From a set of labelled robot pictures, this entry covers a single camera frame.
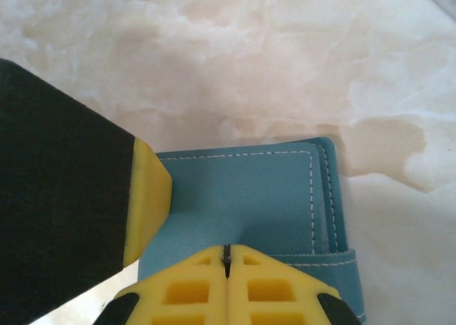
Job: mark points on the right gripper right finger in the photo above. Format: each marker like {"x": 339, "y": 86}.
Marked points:
{"x": 274, "y": 296}

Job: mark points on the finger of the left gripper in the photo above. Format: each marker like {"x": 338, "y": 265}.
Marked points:
{"x": 53, "y": 196}

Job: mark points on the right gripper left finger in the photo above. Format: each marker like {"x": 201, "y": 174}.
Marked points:
{"x": 185, "y": 296}

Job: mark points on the blue leather card holder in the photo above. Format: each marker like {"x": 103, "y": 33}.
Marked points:
{"x": 249, "y": 196}

